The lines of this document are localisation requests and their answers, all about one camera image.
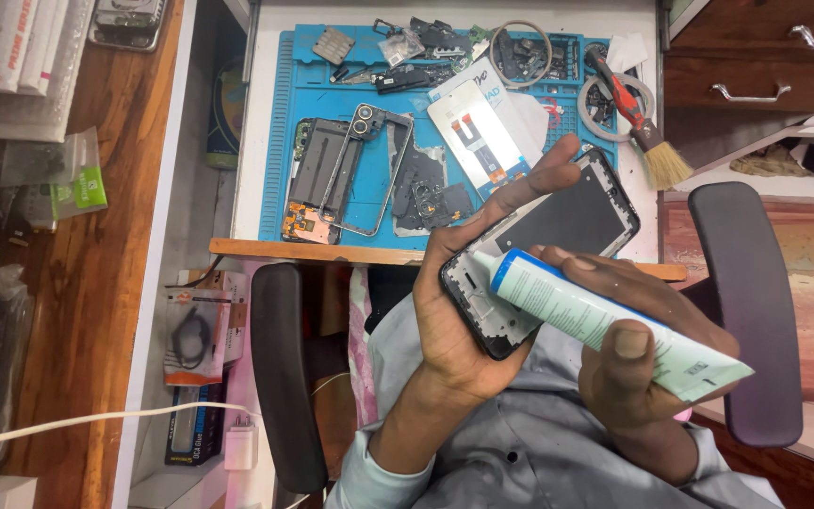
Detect person's right hand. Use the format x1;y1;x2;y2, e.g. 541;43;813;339
527;244;741;434

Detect person's left hand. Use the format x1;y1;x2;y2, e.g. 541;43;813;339
413;134;582;404

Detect white blue-capped glue tube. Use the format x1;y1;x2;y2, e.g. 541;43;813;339
471;249;756;406

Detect black phone frame housing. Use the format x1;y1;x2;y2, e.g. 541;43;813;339
439;147;642;362

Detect pink cloth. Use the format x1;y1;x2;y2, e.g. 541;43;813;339
346;266;381;429

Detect person's grey shirt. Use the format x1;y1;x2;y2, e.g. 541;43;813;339
324;293;786;509

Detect black phone shield plate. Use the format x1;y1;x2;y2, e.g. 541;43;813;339
387;127;476;238

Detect black chair armrest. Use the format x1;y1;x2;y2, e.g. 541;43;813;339
249;262;329;496
687;181;804;449

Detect white phone display panel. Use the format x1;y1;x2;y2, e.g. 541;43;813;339
426;79;533;203

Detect grey phone chassis with board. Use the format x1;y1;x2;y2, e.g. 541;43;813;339
280;117;367;247

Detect white display packaging sheet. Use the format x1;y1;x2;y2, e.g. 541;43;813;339
427;57;551;151

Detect white charger plug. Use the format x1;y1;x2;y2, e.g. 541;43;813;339
223;415;260;472

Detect heap of black phone parts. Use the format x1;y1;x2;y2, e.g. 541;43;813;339
370;17;480;97

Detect blue silicone repair mat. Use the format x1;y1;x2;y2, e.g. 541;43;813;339
259;23;621;253

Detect wide white tape roll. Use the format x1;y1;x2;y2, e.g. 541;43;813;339
577;72;657;144

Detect metal tweezers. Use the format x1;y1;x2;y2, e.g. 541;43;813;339
329;64;374;87

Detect black glue remover box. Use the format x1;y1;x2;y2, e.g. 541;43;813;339
164;380;228;468

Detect thin tape roll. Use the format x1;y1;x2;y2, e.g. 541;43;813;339
488;19;555;90

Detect small clear plastic bag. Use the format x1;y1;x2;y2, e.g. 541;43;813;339
376;29;426;69

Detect grey metal mesh part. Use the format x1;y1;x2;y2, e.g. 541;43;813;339
311;26;357;67

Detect dark blue cylindrical can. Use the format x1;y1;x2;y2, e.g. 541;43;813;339
205;58;250;171

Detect white crumpled paper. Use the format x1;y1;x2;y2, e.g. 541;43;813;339
604;31;652;74

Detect wooden drawer cabinet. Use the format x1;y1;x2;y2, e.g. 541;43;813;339
663;0;814;115

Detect green labelled packet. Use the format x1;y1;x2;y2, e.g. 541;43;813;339
49;164;110;222

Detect phone in clear case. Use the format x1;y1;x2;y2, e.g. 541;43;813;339
88;0;168;53

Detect white box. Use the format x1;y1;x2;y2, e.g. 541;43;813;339
0;474;41;509

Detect stack of white mailer packets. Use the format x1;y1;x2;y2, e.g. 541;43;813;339
0;0;98;144

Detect grey phone frame with cameras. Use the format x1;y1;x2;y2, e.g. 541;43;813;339
318;103;415;238

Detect packaged black cable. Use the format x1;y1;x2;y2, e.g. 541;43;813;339
163;286;233;388

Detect red-handled bristle brush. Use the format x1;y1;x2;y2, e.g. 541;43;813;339
583;46;695;192

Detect white charger cable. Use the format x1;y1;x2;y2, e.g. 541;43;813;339
0;401;261;453

